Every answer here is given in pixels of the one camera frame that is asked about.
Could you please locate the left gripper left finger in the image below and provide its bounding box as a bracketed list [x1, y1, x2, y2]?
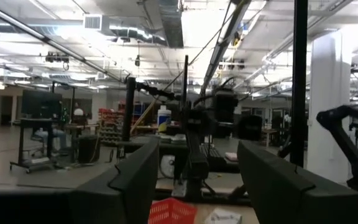
[70, 136, 160, 224]

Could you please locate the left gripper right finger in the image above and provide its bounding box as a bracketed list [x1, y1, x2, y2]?
[236, 139, 358, 224]

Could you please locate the white printed booklet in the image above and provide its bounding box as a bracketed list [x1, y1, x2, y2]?
[203, 207, 242, 224]

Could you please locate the black trash bin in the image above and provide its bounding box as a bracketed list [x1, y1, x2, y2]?
[77, 134, 101, 164]

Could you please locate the white bottle blue label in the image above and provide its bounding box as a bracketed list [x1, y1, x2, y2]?
[157, 105, 172, 134]

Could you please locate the black workbench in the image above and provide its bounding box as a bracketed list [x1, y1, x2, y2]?
[116, 133, 241, 174]

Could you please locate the red plastic mesh basket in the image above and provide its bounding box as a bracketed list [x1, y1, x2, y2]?
[147, 197, 198, 224]

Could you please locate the black office chair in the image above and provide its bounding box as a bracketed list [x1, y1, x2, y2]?
[237, 114, 263, 141]

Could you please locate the red parts shelving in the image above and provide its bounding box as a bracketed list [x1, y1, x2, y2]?
[98, 108, 124, 146]

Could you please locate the person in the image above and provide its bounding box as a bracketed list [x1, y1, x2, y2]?
[71, 103, 88, 126]

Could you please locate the white building column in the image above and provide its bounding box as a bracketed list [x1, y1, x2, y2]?
[307, 30, 353, 184]

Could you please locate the black rolling cart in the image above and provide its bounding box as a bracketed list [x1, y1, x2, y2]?
[9, 117, 60, 174]

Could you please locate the black monitor screen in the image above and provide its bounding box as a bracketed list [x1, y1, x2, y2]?
[21, 89, 63, 121]

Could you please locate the white ceiling air vent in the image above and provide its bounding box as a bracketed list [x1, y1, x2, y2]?
[83, 13, 111, 32]

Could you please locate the black post with boom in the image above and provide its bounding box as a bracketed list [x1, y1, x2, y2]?
[121, 76, 181, 142]

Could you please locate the black vertical frame post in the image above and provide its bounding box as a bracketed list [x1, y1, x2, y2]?
[290, 0, 309, 168]

